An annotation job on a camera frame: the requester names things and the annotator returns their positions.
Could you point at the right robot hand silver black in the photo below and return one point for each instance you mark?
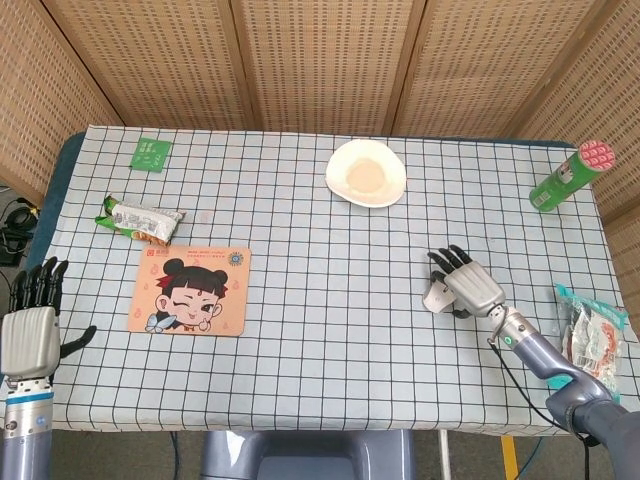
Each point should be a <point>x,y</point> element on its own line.
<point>475,290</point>

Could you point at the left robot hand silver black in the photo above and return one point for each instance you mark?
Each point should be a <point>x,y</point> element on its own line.
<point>27,340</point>

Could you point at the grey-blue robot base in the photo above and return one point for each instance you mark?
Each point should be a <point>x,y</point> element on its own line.
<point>310,457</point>

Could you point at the right robot arm grey-blue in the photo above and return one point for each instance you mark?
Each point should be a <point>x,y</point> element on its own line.
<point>575,395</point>

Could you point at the orange cartoon girl mouse pad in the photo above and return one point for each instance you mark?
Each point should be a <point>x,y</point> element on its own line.
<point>192,290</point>

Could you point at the teal clear snack bag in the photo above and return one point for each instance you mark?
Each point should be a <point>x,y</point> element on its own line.
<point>592,340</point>

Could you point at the green chip tube red lid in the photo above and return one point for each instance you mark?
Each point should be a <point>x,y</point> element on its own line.
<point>565,180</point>

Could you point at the blue checkered tablecloth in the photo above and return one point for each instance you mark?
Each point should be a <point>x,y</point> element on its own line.
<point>325,300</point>

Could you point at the white shallow bowl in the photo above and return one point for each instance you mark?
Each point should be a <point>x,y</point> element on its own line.
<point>365,172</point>

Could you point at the green white snack bar wrapper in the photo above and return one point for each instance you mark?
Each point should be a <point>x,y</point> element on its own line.
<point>142,222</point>

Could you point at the white table leg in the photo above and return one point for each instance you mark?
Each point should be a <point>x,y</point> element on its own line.
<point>444,455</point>

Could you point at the green flat sachet packet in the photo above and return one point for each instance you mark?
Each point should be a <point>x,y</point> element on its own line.
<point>150,154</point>

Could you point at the bamboo folding screen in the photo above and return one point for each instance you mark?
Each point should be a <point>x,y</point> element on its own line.
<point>320,60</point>

